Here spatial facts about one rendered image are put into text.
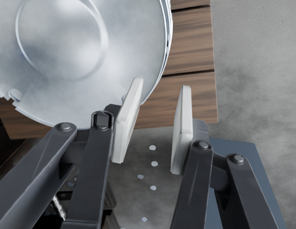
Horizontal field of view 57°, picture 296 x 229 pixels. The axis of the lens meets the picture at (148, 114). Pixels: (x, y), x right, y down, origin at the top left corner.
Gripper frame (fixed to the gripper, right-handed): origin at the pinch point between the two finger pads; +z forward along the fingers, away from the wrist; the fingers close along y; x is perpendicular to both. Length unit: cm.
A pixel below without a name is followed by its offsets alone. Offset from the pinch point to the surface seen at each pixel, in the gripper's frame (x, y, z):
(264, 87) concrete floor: -18, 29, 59
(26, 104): -13.4, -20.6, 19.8
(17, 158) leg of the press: -36, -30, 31
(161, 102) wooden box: -11.1, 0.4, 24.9
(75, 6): 2.8, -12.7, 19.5
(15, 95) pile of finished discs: -12.6, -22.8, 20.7
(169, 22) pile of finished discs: 2.6, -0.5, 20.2
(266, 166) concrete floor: -44, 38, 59
